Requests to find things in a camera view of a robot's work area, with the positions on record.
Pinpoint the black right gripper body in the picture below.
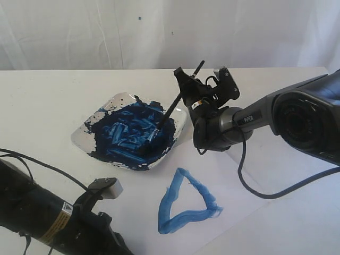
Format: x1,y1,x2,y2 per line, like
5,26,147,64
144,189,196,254
183,78,218,113

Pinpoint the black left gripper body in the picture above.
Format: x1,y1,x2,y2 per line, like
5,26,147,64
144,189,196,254
39,202,132,254

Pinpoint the black paintbrush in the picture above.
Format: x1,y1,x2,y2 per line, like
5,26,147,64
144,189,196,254
139,60,206,156

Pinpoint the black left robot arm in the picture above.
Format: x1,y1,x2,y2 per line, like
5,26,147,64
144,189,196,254
1,160,132,254

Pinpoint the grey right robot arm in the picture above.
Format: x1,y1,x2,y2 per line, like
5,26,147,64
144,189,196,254
174,68,339,165

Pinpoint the white square plate blue paint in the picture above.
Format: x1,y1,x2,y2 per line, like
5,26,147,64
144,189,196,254
71,92,187,171

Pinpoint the blue paint stroke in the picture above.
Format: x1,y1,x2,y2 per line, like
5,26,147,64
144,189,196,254
158,168,223,234

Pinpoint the white paper sheet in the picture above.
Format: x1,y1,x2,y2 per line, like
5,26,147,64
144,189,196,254
100,132,273,255

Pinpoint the white backdrop curtain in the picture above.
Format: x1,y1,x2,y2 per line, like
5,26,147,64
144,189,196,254
1,1,339,71

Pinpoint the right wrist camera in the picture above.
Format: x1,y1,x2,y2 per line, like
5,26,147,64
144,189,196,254
213,67,240,104

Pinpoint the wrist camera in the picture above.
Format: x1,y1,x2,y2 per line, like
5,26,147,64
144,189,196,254
88,177,123,199
213,67,240,104

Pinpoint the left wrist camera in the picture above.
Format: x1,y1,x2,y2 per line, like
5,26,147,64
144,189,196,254
88,177,123,199

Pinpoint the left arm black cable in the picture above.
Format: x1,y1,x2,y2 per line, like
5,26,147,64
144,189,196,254
0,148,91,192

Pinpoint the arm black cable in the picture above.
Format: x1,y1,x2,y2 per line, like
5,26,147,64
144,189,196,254
0,148,91,192
237,135,340,200

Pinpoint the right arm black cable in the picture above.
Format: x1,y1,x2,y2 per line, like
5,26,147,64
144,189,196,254
237,135,340,200

